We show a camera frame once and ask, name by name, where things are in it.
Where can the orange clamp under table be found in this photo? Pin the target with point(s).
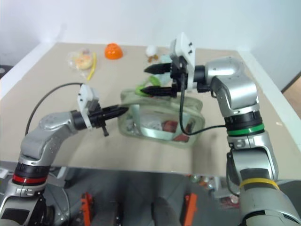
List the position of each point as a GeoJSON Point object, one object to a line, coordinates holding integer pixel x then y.
{"type": "Point", "coordinates": [190, 208]}
{"type": "Point", "coordinates": [87, 208]}

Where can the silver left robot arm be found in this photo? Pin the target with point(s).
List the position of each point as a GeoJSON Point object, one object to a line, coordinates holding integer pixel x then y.
{"type": "Point", "coordinates": [44, 131]}

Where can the pale teal packet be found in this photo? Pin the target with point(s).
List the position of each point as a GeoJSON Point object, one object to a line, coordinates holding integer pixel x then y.
{"type": "Point", "coordinates": [165, 78]}

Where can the small brown snack pieces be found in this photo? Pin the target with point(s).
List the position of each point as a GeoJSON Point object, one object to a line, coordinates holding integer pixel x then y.
{"type": "Point", "coordinates": [152, 58]}

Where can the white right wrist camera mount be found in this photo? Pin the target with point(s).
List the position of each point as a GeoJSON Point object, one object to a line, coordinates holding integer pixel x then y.
{"type": "Point", "coordinates": [187, 50]}

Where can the green transparent zip pouch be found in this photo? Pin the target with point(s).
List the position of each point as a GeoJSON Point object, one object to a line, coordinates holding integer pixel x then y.
{"type": "Point", "coordinates": [162, 113]}

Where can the white packet in pouch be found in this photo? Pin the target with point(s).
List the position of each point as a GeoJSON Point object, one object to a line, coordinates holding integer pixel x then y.
{"type": "Point", "coordinates": [151, 123]}

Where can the orange plastic dome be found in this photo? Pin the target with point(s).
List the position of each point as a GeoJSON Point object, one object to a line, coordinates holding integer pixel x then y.
{"type": "Point", "coordinates": [114, 51]}

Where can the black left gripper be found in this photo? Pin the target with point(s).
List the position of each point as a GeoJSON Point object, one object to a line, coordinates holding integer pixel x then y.
{"type": "Point", "coordinates": [96, 118]}

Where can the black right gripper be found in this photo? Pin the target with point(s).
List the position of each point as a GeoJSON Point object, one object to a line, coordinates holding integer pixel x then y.
{"type": "Point", "coordinates": [177, 75]}

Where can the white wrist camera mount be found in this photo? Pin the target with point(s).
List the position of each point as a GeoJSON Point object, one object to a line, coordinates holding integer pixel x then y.
{"type": "Point", "coordinates": [85, 99]}
{"type": "Point", "coordinates": [187, 50]}

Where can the clear bag of snacks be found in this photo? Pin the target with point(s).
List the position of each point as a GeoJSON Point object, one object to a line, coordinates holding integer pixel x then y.
{"type": "Point", "coordinates": [81, 61]}

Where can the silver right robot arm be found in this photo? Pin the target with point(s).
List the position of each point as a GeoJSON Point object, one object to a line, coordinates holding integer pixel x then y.
{"type": "Point", "coordinates": [237, 91]}

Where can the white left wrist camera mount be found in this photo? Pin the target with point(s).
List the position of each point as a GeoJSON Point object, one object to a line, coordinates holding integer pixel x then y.
{"type": "Point", "coordinates": [85, 99]}

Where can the yellow strip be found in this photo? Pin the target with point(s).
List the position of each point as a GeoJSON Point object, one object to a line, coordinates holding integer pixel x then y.
{"type": "Point", "coordinates": [93, 67]}

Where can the red packet in pouch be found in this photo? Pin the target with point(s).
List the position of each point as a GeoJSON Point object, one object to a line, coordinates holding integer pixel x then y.
{"type": "Point", "coordinates": [181, 138]}
{"type": "Point", "coordinates": [169, 126]}

